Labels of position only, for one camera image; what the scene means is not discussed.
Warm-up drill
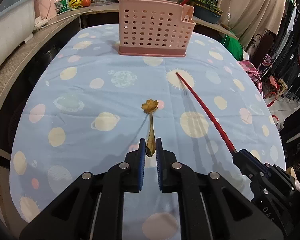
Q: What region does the red tomato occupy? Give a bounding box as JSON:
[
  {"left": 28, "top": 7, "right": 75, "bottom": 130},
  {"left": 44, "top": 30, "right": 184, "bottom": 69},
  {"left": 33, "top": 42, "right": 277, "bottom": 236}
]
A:
[{"left": 81, "top": 0, "right": 91, "bottom": 7}]

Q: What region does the clear food container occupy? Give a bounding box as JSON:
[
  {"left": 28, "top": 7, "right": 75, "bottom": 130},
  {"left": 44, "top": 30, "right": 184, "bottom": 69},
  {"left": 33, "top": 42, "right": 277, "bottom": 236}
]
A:
[{"left": 93, "top": 0, "right": 113, "bottom": 6}]

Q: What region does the gold flower spoon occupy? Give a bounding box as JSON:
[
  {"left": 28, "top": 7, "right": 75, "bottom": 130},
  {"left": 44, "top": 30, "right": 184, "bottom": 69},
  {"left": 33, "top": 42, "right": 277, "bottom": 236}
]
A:
[{"left": 141, "top": 99, "right": 159, "bottom": 158}]

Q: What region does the blue planet-print tablecloth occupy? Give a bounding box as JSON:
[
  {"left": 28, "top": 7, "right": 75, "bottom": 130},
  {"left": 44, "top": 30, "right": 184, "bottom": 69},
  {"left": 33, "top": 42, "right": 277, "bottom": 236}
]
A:
[{"left": 10, "top": 24, "right": 285, "bottom": 239}]

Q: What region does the pink floral cloth chair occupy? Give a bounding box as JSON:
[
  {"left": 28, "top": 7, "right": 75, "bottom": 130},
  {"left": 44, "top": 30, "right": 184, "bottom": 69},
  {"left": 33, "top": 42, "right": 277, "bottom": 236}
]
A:
[{"left": 238, "top": 60, "right": 263, "bottom": 96}]

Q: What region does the yellow snack packet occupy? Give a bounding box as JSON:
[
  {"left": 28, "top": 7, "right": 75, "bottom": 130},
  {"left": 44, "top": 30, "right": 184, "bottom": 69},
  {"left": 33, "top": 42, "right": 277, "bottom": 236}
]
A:
[{"left": 69, "top": 0, "right": 82, "bottom": 9}]

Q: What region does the green bag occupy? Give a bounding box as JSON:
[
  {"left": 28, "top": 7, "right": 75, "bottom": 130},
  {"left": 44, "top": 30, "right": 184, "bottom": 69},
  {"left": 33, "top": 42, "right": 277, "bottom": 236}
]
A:
[{"left": 221, "top": 35, "right": 244, "bottom": 61}]

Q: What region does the pink perforated utensil holder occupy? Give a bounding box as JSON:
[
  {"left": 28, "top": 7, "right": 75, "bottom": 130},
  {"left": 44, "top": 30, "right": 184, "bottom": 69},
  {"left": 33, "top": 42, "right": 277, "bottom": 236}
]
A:
[{"left": 119, "top": 0, "right": 196, "bottom": 57}]

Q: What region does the blue basin with vegetables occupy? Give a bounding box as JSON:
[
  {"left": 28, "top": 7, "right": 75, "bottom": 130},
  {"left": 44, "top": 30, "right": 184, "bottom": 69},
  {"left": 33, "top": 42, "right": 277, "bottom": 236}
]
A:
[{"left": 190, "top": 0, "right": 223, "bottom": 24}]

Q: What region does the dish drainer box with lid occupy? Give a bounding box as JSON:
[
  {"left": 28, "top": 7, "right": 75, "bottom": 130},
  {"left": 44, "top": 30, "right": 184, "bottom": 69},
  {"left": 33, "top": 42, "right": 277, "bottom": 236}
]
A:
[{"left": 0, "top": 0, "right": 35, "bottom": 66}]

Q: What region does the green canister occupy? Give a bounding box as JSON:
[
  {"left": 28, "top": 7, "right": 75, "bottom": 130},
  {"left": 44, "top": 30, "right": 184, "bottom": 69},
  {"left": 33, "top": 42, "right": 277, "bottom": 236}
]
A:
[{"left": 55, "top": 0, "right": 69, "bottom": 15}]

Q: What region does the beige hanging curtain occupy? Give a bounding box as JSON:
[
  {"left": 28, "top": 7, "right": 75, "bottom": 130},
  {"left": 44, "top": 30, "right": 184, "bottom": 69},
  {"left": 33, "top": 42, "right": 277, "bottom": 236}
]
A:
[{"left": 218, "top": 0, "right": 285, "bottom": 48}]

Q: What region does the pink electric kettle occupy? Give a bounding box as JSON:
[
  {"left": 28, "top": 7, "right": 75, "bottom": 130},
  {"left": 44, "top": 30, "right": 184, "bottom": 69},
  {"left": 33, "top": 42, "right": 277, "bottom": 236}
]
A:
[{"left": 34, "top": 0, "right": 62, "bottom": 23}]

